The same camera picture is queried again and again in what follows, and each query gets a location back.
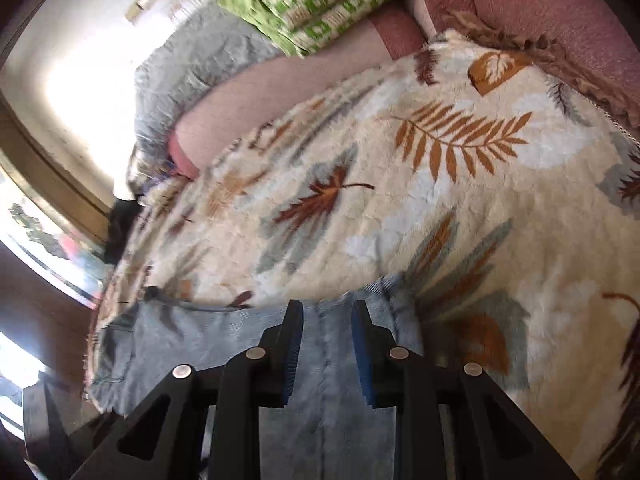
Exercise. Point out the beige wall switch panel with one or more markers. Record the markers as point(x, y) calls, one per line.
point(142, 5)

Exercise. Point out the wooden stained glass door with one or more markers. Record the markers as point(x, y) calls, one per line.
point(50, 260)

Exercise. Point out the blue denim pants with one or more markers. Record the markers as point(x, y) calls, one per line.
point(325, 360)

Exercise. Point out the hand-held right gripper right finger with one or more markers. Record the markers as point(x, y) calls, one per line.
point(361, 357)

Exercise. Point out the pink bolster cushion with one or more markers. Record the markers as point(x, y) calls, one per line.
point(280, 90)

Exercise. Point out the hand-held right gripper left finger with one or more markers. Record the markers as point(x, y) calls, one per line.
point(295, 342)

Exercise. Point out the black cloth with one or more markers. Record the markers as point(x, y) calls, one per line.
point(120, 230)

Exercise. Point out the grey quilted blanket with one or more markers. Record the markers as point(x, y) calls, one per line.
point(200, 60)

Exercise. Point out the leaf print blanket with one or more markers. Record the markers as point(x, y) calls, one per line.
point(400, 200)

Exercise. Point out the green patterned quilt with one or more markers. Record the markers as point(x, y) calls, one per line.
point(325, 10)

